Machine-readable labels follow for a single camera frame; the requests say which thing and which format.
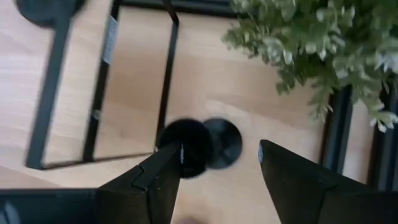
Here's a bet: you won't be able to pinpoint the black candle stick holder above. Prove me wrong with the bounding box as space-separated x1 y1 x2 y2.
156 117 244 180
14 0 86 28

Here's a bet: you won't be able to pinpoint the wooden shelf riser black legs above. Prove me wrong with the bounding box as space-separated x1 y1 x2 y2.
0 0 180 171

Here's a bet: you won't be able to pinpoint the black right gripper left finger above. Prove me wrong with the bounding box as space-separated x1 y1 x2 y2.
98 141 183 224

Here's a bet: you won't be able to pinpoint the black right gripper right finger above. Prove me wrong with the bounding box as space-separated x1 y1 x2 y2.
257 139 340 224

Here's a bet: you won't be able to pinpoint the green potted plant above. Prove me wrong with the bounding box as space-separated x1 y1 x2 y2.
221 0 398 134

